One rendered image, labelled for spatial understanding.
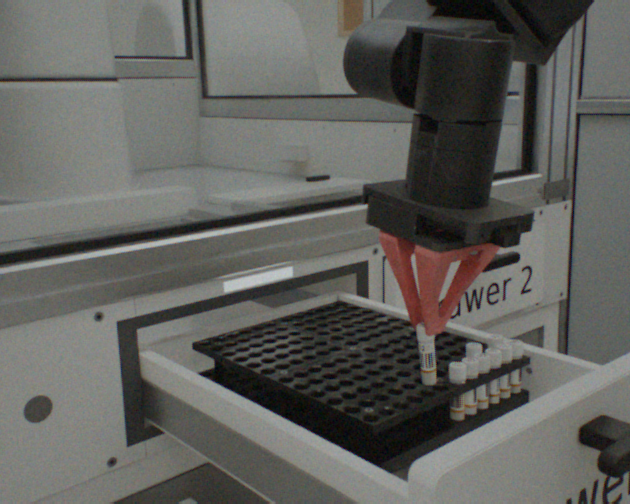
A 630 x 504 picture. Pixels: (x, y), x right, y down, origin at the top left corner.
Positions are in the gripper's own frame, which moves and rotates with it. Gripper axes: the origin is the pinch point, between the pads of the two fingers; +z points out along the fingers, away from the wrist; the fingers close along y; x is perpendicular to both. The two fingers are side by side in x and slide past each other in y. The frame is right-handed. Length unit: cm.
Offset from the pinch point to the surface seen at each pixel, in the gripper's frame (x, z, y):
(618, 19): -172, -21, 89
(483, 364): -4.7, 3.9, -1.9
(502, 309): -37.7, 14.7, 19.4
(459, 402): -2.0, 6.1, -2.3
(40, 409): 20.6, 10.9, 20.0
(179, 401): 12.0, 10.0, 14.1
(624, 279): -172, 53, 70
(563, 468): 1.1, 4.3, -12.5
